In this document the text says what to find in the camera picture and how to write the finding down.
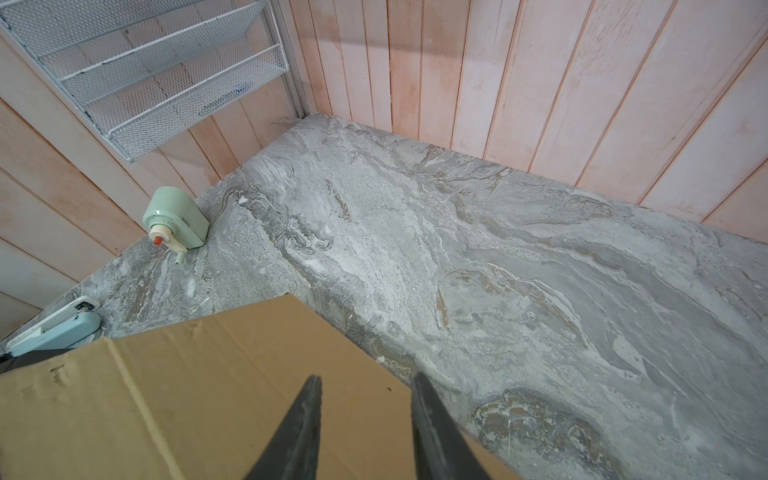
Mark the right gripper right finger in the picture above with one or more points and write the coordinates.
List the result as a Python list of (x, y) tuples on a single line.
[(440, 450)]

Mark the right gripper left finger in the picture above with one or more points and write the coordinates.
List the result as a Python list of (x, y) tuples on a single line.
[(293, 450)]

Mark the brown cardboard box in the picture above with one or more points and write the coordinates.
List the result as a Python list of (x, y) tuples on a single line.
[(202, 399)]

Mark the white wire mesh shelf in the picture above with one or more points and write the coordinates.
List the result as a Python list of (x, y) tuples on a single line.
[(142, 72)]

